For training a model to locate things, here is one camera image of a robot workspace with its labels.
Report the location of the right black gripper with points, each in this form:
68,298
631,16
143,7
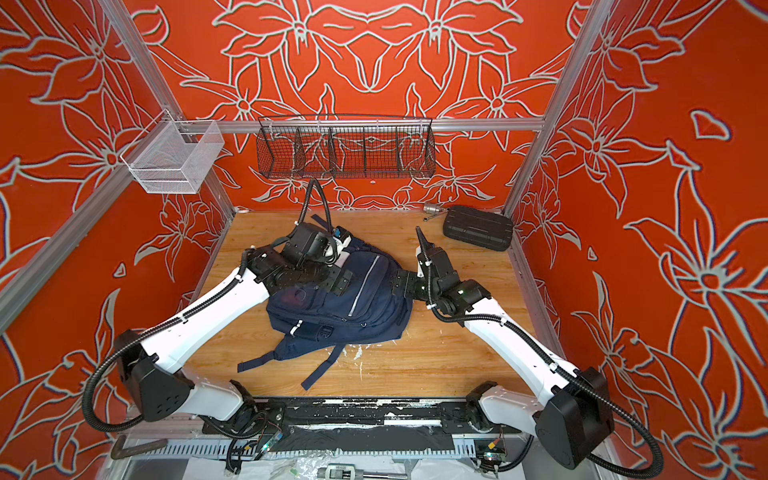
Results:
408,289

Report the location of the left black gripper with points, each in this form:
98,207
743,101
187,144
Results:
333,281

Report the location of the navy blue backpack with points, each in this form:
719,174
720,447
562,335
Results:
311,318

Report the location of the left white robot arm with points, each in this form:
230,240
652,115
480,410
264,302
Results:
151,363

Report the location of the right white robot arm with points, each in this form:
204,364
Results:
573,413

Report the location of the black hard plastic case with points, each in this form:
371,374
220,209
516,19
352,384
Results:
484,229

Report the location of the silver metal socket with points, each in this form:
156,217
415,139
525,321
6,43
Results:
431,209

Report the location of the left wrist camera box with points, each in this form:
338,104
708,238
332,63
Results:
311,243

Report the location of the black wire wall basket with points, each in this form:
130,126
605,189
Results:
356,147

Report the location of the white wire wall basket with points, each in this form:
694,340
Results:
167,158

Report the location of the rusty metal bracket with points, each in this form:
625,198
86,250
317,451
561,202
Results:
121,451

